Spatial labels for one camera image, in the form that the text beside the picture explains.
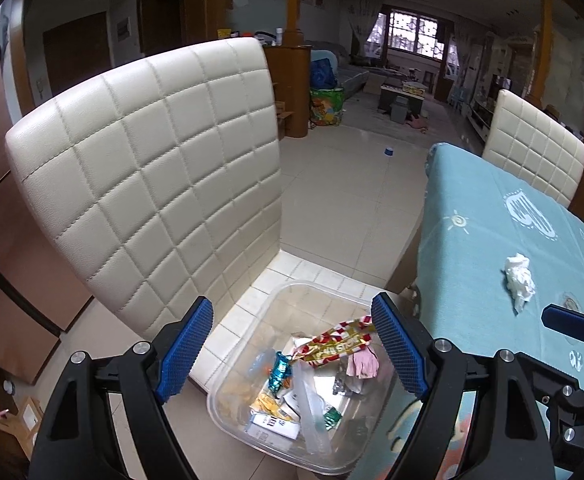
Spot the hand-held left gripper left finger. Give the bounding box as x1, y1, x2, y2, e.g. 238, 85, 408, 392
29, 296, 215, 480

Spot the silver foil wrapper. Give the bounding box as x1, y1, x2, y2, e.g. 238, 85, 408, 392
332, 374, 364, 397

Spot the red and gold wrapper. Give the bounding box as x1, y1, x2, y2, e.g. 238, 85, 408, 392
299, 315, 377, 365

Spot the small grey bin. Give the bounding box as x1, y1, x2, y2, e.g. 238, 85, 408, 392
389, 98, 411, 124

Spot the clear plastic bin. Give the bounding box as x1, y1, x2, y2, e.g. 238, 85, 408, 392
207, 280, 423, 476

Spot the colourful printed bag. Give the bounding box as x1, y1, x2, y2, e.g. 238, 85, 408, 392
309, 86, 346, 129

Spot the blue bag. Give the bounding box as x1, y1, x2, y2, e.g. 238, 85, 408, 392
309, 58, 341, 90

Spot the wooden pillar with cabinet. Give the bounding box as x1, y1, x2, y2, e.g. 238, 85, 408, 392
264, 0, 314, 139

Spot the white media stand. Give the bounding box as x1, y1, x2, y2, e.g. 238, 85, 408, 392
467, 97, 499, 137

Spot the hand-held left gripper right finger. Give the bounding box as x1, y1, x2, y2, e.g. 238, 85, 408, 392
370, 292, 558, 480

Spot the grey sofa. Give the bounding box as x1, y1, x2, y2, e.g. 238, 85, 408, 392
307, 40, 374, 97

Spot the slim wooden pillar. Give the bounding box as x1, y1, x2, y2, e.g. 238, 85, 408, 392
538, 0, 559, 97

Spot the low coffee table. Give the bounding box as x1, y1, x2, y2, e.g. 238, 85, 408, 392
378, 82, 426, 114

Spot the brown wooden cabinet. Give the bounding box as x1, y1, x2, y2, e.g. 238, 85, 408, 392
0, 20, 94, 387

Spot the yellow snack wrapper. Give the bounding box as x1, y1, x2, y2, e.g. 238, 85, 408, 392
254, 389, 294, 419

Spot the shiny blue wrapper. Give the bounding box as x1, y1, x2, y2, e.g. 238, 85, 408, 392
267, 351, 293, 392

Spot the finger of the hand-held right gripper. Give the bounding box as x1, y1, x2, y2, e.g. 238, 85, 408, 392
541, 300, 584, 352
519, 353, 584, 427

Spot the clear plastic wrapper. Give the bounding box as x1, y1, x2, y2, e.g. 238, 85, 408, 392
292, 360, 334, 456

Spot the large cream quilted chair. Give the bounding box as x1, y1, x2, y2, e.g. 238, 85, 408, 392
5, 37, 413, 396

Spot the blue printed tablecloth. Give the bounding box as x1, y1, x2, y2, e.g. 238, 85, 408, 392
362, 143, 584, 480

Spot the brown door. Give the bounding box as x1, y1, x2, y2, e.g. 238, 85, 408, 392
42, 10, 111, 99

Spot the barred window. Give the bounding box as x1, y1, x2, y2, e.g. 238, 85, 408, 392
383, 6, 446, 62

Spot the white tissue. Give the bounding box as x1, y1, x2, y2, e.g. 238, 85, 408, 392
503, 254, 537, 315

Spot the green and white carton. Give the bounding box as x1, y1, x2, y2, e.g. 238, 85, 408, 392
246, 406, 342, 441

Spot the small open cardboard box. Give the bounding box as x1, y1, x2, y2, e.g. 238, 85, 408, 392
274, 102, 296, 139

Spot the pink wrapper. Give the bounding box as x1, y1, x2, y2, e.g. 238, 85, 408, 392
346, 346, 381, 379

